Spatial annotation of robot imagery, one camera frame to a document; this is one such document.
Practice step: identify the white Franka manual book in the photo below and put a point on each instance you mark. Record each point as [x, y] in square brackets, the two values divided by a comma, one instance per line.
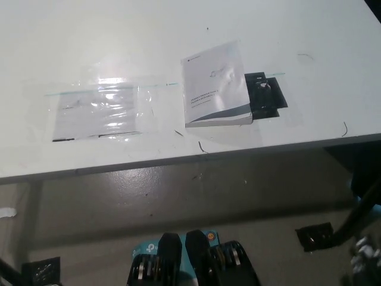
[214, 89]

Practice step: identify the black printed marker sheet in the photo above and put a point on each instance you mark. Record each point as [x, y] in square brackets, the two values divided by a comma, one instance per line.
[269, 98]

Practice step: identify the black floor marker tag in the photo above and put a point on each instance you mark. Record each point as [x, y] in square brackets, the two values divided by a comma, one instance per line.
[41, 271]
[315, 238]

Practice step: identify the plastic-covered paper sheet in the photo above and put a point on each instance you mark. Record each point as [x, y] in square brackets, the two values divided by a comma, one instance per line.
[95, 116]

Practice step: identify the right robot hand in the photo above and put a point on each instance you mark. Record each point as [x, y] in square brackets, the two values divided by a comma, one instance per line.
[367, 259]

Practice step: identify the black frame pole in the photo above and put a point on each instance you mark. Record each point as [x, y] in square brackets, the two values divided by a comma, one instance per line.
[9, 272]
[357, 214]

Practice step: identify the robot torso black teal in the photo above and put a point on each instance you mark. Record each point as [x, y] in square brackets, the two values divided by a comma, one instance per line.
[196, 262]

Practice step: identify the grey desk leg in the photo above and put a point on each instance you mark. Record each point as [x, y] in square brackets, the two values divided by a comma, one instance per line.
[32, 214]

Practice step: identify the white floor tape piece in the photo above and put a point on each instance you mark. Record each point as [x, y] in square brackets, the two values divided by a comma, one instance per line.
[7, 212]

